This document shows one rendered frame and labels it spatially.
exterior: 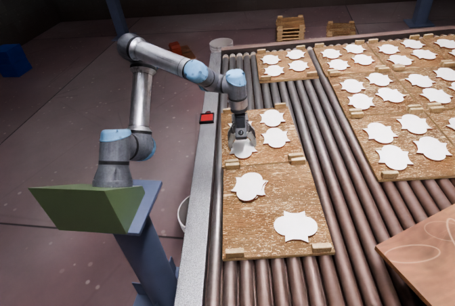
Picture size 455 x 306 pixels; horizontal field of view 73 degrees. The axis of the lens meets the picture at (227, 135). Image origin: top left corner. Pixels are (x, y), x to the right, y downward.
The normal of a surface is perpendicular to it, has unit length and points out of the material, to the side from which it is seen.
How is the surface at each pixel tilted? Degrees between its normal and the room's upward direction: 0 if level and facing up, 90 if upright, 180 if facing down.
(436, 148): 0
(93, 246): 0
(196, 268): 0
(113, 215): 90
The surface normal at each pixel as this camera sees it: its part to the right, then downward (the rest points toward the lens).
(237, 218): -0.11, -0.78
